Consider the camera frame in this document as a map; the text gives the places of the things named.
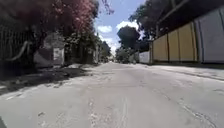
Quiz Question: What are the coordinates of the pale concrete sidewalk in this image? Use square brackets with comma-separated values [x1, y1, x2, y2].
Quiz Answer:
[146, 63, 224, 83]

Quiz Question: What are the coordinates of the grey concrete road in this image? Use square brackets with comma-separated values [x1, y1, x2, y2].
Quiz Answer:
[0, 61, 224, 128]

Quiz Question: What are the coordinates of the row of green trees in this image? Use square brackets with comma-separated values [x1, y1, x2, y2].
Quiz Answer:
[64, 31, 113, 65]

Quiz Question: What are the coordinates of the tall dark tree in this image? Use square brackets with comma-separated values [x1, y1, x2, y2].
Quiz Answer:
[129, 0, 178, 43]

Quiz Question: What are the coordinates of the dark dirt verge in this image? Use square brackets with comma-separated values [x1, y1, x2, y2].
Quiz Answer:
[0, 63, 101, 96]

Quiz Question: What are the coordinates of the round dark tree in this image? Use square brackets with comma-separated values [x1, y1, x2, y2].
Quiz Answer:
[116, 25, 142, 52]

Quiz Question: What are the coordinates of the yellow panel wall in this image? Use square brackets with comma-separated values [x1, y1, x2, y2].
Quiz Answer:
[151, 21, 200, 64]

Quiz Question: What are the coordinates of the pink flowering tree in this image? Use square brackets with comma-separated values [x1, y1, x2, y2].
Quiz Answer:
[0, 0, 115, 65]

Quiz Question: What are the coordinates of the low white wall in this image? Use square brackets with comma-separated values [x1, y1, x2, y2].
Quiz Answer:
[33, 39, 66, 69]

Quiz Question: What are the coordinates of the dark metal fence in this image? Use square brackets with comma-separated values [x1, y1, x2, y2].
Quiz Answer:
[0, 25, 38, 80]

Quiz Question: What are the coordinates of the small white wall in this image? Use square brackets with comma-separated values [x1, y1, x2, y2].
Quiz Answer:
[138, 50, 152, 65]

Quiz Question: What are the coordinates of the dark building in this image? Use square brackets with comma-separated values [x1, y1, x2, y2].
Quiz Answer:
[155, 0, 224, 38]

